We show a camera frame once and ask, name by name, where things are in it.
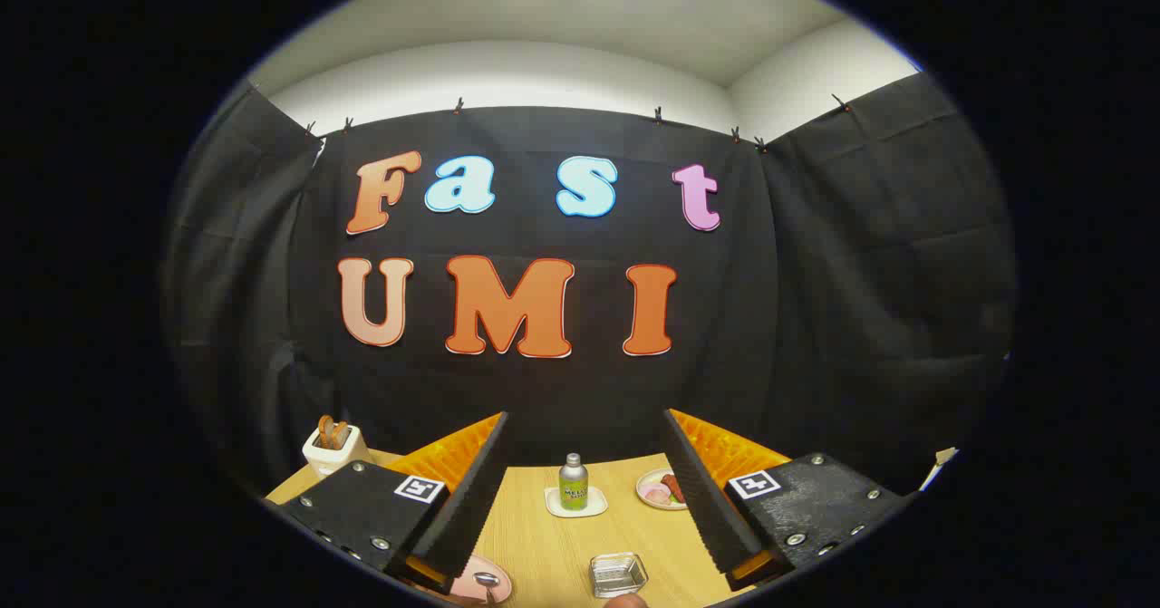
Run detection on pink round plate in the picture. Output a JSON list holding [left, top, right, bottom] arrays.
[[449, 554, 514, 604]]

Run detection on green soda bottle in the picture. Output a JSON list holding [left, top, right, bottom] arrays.
[[558, 453, 590, 511]]

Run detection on metal wire cutlery rack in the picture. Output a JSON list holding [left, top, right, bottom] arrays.
[[589, 552, 649, 598]]

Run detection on white toaster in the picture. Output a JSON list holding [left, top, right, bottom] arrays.
[[302, 422, 372, 476]]

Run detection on row of black cloth clips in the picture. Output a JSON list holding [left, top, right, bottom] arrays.
[[246, 82, 853, 154]]

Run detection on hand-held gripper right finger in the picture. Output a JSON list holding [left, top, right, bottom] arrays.
[[662, 409, 912, 591]]

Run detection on white oval food plate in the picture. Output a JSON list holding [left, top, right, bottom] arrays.
[[635, 468, 690, 510]]

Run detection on white square coaster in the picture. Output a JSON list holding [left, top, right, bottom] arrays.
[[544, 486, 609, 518]]

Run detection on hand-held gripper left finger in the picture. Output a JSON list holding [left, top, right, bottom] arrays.
[[263, 411, 510, 595]]

